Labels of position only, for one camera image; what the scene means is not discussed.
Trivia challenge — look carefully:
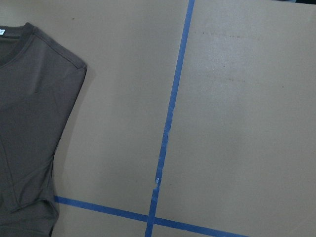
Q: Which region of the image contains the brown t-shirt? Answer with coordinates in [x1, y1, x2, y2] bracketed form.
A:
[0, 23, 87, 237]

